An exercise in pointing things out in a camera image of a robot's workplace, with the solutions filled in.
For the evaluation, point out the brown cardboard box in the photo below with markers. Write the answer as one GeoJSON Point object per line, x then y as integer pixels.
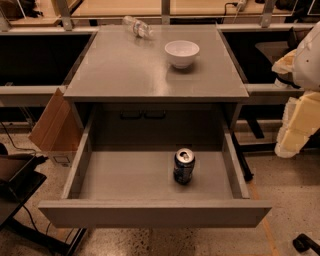
{"type": "Point", "coordinates": [56, 133]}

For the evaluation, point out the white ceramic bowl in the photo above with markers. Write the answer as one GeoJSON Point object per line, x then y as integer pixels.
{"type": "Point", "coordinates": [181, 53]}

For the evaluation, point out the grey counter cabinet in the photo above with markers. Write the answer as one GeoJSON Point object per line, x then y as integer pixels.
{"type": "Point", "coordinates": [125, 85]}

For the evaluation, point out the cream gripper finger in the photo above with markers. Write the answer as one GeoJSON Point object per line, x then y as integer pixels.
{"type": "Point", "coordinates": [285, 64]}
{"type": "Point", "coordinates": [301, 120]}

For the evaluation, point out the open grey top drawer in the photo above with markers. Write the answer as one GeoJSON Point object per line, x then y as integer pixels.
{"type": "Point", "coordinates": [128, 182]}

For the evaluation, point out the blue pepsi can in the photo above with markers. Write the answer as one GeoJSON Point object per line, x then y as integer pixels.
{"type": "Point", "coordinates": [184, 162]}

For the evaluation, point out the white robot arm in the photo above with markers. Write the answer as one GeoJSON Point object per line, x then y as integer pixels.
{"type": "Point", "coordinates": [306, 67]}

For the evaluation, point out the black stand left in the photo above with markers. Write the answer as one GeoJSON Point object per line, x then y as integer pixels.
{"type": "Point", "coordinates": [19, 180]}

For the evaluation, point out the black caster bottom right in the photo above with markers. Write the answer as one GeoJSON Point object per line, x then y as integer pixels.
{"type": "Point", "coordinates": [303, 243]}

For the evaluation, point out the black office chair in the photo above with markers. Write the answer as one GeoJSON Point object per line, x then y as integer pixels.
{"type": "Point", "coordinates": [273, 51]}

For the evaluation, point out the clear plastic water bottle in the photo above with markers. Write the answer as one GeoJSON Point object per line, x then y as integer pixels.
{"type": "Point", "coordinates": [137, 27]}

